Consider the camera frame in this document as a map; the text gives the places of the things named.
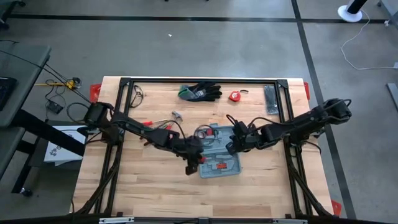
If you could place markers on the hex key set red holder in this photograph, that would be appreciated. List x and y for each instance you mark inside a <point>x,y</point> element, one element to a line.
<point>210,131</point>

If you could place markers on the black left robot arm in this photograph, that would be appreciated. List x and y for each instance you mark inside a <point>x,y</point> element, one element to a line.
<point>149,133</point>

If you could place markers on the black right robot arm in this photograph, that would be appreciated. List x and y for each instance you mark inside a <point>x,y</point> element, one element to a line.
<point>298,124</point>

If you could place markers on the black power adapter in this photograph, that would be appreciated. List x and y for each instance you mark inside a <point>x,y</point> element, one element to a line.
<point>54,107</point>

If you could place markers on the grey desk foot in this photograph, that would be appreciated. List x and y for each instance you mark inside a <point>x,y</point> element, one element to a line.
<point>393,95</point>

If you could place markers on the white cardboard box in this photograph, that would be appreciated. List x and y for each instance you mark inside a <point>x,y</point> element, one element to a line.
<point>62,149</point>

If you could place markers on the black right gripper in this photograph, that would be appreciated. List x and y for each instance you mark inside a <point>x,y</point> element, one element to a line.
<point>245,137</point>

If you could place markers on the red tape measure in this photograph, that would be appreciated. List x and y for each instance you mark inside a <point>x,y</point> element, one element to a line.
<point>235,96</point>

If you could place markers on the red table clamp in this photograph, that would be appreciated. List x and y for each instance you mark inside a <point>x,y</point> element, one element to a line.
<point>336,208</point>
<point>94,89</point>
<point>307,90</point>

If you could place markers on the small red utility knife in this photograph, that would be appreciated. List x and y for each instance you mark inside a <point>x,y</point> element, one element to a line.
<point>203,160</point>

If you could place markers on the grey plastic tool case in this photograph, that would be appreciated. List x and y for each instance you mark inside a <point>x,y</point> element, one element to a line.
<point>214,149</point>

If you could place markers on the black aluminium table frame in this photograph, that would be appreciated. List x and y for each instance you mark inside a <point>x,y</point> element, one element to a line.
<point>217,80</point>

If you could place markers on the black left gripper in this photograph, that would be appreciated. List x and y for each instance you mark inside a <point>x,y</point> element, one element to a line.
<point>191,149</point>

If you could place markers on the black work glove green cuff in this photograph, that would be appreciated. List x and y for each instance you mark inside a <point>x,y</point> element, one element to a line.
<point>208,87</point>
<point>202,97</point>

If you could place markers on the black rectangular bar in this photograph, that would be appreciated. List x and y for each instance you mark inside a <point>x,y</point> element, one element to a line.
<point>270,99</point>

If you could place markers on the black keyboard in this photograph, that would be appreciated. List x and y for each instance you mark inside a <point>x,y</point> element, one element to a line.
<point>6,93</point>

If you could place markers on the silver bracket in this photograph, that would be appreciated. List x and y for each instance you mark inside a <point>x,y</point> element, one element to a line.
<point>289,221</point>
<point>116,220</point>

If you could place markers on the black rolling stand leg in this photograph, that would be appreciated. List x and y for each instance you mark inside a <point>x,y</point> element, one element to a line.
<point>7,9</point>

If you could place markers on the grey side table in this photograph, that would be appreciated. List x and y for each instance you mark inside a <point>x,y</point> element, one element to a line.
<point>25,77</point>
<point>9,146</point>

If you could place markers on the white round pedestal base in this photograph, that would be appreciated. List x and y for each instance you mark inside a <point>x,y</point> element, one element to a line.
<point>348,15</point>

